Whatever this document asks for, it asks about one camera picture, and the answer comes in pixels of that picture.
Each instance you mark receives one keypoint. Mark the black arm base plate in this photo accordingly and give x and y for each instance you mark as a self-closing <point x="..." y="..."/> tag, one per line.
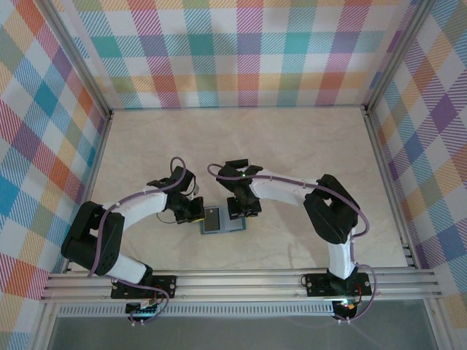
<point x="164" y="286"/>
<point x="317" y="284"/>

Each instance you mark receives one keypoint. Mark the grey-blue rectangular tray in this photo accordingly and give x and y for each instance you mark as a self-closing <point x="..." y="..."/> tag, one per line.
<point x="235" y="225"/>

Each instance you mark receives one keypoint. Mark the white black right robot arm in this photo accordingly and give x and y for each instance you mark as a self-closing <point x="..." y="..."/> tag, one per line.
<point x="281" y="189"/>

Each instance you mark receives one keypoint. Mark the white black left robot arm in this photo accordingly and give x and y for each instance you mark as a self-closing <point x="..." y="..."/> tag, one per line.
<point x="142" y="211"/>

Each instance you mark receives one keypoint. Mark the aluminium side rail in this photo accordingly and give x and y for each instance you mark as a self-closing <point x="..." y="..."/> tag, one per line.
<point x="95" y="164"/>
<point x="383" y="164"/>

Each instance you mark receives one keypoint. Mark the aluminium lower frame bar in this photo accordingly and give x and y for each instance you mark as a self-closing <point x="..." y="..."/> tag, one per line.
<point x="436" y="328"/>
<point x="44" y="328"/>

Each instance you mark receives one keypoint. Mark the wide aluminium mounting rail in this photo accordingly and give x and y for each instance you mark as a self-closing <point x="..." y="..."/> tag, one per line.
<point x="237" y="286"/>

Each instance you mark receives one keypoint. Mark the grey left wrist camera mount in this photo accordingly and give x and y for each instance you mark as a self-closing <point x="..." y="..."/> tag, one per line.
<point x="195" y="189"/>

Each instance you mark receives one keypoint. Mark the aluminium frame post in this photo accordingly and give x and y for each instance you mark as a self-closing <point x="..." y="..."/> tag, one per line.
<point x="78" y="58"/>
<point x="398" y="54"/>

